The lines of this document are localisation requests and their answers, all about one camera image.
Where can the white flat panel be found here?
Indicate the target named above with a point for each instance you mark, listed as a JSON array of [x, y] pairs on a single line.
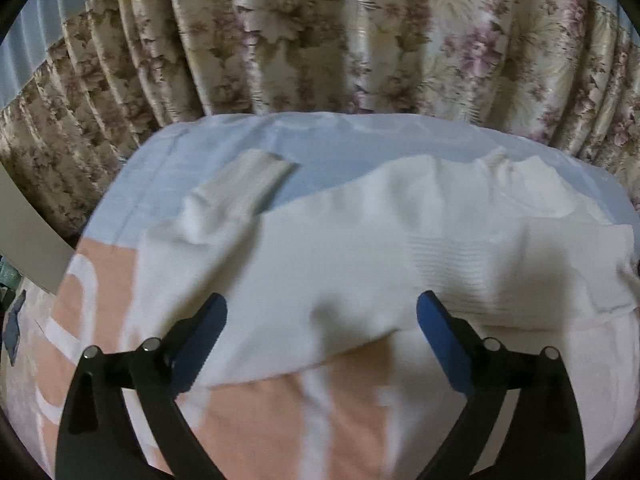
[[25, 240]]

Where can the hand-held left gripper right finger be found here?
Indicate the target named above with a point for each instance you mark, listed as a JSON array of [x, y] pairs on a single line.
[[442, 345]]

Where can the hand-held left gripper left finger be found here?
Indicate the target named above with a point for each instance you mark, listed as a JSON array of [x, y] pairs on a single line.
[[200, 345]]

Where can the floral patterned curtain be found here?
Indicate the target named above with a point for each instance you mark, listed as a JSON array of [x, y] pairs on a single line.
[[325, 35]]

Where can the white knit sweater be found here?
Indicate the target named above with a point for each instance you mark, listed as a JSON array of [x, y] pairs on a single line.
[[350, 260]]

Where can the blue and orange printed bedsheet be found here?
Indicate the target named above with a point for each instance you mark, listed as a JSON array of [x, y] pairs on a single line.
[[300, 425]]

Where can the blue cloth piece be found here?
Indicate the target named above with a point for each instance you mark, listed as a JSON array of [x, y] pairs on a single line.
[[12, 330]]

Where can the pale blue sheer curtain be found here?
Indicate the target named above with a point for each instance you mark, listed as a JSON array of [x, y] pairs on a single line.
[[45, 35]]

